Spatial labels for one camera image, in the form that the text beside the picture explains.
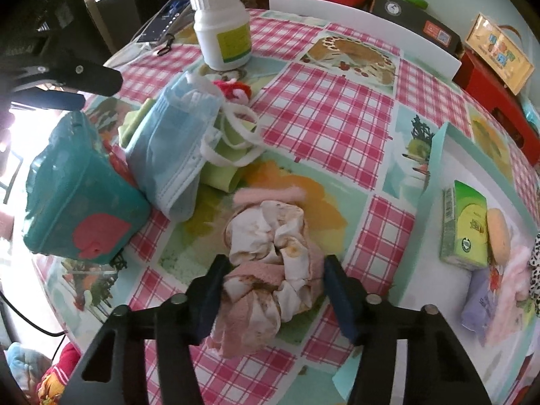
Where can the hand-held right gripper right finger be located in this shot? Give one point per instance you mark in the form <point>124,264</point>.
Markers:
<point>339,299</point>

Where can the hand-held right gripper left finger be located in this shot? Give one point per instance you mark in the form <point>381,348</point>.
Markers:
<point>211,299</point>

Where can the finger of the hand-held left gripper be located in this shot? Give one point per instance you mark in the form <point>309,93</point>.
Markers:
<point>84,76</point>
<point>55,100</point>

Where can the pink and white scrunchie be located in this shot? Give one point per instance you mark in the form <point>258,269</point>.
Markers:
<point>261,236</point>

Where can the purple baby wipes pack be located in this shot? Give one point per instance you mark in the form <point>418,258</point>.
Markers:
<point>481,303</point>

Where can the green juice carton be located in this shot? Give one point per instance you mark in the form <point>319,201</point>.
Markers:
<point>468,219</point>

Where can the round peach sponge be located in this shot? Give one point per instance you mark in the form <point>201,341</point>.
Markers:
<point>498,236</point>

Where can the white box with teal rim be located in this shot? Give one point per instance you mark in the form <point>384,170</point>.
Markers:
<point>464,164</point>

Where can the leopard print scrunchie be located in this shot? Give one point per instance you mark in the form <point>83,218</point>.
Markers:
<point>535,270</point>

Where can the teal pouch with red patch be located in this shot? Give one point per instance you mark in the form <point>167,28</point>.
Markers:
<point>76,194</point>

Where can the smartphone in clear case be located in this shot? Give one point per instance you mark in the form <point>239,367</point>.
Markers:
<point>164,21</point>

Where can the blue face mask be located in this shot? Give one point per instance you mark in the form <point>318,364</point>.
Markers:
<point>168,143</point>

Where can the light green cloth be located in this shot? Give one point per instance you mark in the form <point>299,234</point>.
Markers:
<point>219,173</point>

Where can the white pill bottle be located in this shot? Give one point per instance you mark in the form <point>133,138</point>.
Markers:
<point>219,29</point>

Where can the red pipe cleaner flower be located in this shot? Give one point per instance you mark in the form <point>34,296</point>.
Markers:
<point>236,90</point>

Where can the colourful blanket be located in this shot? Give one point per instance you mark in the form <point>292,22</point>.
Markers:
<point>55,379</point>

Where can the pink fluffy cloth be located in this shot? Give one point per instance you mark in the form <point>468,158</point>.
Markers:
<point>514,278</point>

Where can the pink checked tablecloth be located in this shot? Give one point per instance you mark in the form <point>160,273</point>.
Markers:
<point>329,105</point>

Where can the red crate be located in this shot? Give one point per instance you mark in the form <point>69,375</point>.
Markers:
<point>485,80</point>

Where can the light blue packet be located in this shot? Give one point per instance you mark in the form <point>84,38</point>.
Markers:
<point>531,112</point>

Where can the black box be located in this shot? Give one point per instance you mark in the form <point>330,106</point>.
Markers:
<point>405,12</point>

